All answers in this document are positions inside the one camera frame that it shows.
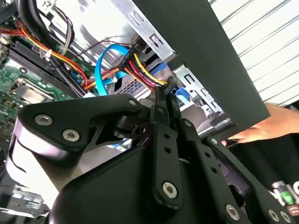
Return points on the person bare hand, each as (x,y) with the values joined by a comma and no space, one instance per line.
(275,123)

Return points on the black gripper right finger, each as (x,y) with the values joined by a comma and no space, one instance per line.
(210,168)

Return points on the small round black tool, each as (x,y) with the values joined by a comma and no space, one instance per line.
(231,142)

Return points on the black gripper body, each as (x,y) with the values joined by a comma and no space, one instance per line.
(112,191)

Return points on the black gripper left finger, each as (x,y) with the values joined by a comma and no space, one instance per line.
(70,112)

